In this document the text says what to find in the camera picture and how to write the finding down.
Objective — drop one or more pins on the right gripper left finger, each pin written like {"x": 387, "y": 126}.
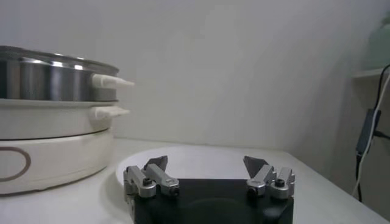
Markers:
{"x": 143, "y": 185}

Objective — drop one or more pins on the stainless steel steamer basket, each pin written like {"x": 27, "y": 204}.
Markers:
{"x": 45, "y": 82}

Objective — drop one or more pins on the white electric cooking pot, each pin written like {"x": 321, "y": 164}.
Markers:
{"x": 61, "y": 158}

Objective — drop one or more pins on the large white round plate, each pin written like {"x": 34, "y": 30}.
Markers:
{"x": 207, "y": 161}

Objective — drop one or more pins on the white wall shelf stand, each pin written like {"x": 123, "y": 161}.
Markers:
{"x": 368, "y": 73}

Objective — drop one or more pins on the black power adapter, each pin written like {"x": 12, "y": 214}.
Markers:
{"x": 365, "y": 128}

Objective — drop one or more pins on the pale green appliance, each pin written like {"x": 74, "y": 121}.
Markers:
{"x": 381, "y": 45}

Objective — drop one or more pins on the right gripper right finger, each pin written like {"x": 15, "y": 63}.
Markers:
{"x": 281, "y": 185}

